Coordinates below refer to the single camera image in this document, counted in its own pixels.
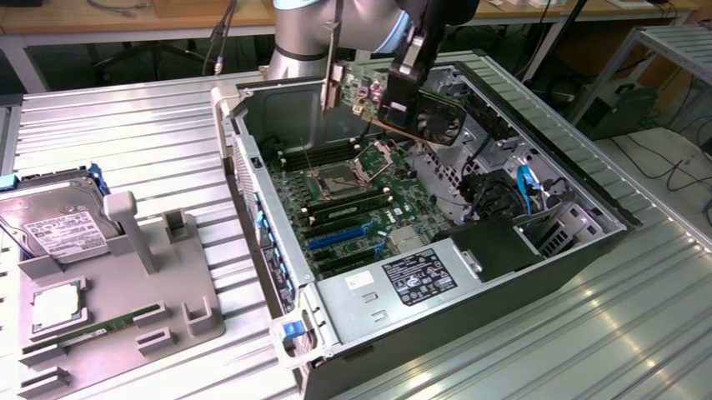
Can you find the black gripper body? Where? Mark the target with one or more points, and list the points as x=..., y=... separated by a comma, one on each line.
x=439, y=10

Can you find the green graphics card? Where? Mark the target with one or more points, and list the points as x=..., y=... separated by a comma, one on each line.
x=355, y=83

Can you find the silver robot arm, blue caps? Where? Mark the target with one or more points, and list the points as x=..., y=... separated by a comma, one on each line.
x=334, y=25

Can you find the metal socket cover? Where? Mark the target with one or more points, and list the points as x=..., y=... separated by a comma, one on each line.
x=378, y=158

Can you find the perforated metal drive cage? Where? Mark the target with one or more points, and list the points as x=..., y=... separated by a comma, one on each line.
x=489, y=125

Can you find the thin locking lever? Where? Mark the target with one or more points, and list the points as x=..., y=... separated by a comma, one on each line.
x=307, y=154

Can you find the black slanted rod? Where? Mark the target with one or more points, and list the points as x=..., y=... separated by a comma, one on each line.
x=555, y=39

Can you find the CPU socket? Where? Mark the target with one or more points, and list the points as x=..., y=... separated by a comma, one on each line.
x=340, y=181

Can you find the green motherboard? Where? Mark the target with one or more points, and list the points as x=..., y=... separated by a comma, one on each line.
x=411, y=196

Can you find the RAM stick with white label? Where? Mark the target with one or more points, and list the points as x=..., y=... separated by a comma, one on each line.
x=342, y=213

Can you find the silver chipset heat sink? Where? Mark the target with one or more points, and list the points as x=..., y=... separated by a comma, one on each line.
x=410, y=236

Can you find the blue expansion slot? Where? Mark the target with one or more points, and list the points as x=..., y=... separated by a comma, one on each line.
x=334, y=239

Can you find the blue expansion card latch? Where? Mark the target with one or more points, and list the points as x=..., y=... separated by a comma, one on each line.
x=268, y=240
x=280, y=267
x=256, y=217

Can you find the black expansion slot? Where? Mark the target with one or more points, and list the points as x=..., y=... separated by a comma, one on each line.
x=350, y=257

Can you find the black box device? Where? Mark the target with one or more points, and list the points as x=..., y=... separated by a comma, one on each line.
x=619, y=108

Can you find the black plastic shroud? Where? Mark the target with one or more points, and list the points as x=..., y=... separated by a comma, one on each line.
x=489, y=250

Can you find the metal slat side table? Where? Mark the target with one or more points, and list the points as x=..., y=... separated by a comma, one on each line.
x=676, y=46

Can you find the silver disk bay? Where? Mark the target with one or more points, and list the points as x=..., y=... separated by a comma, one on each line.
x=573, y=233

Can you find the white round table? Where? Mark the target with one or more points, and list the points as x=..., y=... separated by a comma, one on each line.
x=633, y=166

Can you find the black office chair base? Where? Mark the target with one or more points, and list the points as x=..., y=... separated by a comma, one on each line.
x=157, y=48

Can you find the silver power supply unit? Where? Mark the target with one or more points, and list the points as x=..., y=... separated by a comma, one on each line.
x=355, y=308

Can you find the wooden desk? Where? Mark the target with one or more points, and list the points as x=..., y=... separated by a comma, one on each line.
x=110, y=23

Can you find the blue case lock tab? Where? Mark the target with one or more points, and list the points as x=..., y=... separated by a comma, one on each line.
x=289, y=329

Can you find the open grey PC case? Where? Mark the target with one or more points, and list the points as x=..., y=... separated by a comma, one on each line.
x=444, y=358

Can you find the grey parts rack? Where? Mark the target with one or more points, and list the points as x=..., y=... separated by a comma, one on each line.
x=128, y=300

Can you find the hard disk in blue caddy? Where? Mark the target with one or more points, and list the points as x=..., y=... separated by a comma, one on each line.
x=54, y=225

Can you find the green RAM stick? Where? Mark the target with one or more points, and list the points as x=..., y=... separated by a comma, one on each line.
x=94, y=332

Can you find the silver CPU chip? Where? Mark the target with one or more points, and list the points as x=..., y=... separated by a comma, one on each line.
x=54, y=306

